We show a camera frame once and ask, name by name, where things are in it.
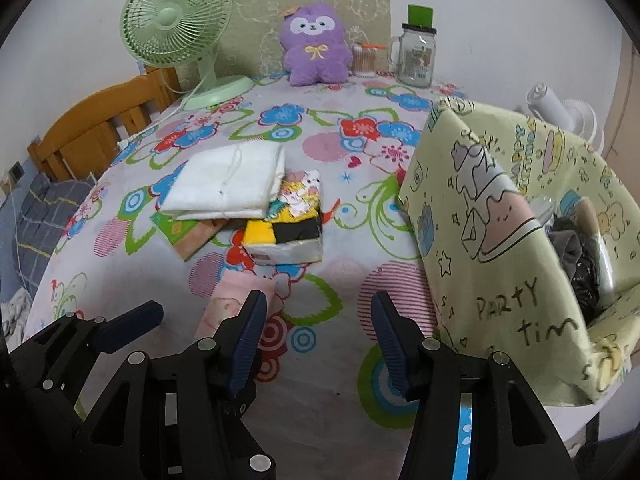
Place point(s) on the black plastic bag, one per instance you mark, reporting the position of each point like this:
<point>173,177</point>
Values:
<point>585,285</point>

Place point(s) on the tan soft roll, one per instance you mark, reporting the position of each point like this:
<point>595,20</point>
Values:
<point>587,217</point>

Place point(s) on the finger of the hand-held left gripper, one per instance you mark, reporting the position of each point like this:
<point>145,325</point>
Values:
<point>255,447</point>
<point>130,327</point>

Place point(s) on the grey plaid pillow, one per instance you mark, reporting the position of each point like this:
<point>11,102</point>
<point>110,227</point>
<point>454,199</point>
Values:
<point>45,220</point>

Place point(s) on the glass jar with green lid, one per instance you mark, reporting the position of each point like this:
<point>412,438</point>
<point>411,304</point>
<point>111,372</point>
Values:
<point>415,60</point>

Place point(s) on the white cloth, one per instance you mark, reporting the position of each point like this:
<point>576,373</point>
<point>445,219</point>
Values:
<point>225,180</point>
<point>15,310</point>

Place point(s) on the green table fan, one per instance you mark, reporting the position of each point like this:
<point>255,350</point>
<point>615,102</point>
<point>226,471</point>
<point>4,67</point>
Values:
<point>170,15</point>

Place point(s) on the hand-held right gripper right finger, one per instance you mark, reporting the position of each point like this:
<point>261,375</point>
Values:
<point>395,347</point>

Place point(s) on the pale pink cartoon cloth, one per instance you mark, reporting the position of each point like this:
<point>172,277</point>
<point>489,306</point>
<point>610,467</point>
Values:
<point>225,300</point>

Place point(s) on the crumpled white cloth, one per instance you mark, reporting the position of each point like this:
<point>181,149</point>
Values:
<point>15,310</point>

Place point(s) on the cotton swab container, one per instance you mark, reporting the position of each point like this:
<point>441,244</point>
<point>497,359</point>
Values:
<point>365,62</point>

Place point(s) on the floral tablecloth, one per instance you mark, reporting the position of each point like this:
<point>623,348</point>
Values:
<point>325,125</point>

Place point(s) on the yellow cartoon print box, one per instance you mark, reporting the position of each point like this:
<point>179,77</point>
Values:
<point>475,210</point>

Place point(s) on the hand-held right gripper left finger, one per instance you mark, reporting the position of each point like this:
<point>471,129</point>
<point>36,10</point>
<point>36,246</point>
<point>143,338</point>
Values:
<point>247,345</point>

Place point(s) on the green patterned board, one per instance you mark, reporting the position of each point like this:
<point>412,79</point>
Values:
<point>260,5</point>

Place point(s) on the white standing fan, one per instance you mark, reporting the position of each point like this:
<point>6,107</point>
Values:
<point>565,110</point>

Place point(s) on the yellow black tissue pack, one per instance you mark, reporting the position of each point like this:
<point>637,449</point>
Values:
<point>285,240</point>

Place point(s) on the purple plush toy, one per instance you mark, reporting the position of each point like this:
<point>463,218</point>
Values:
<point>315,60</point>

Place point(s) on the wooden bed headboard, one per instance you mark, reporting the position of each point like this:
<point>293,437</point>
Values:
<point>80,130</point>

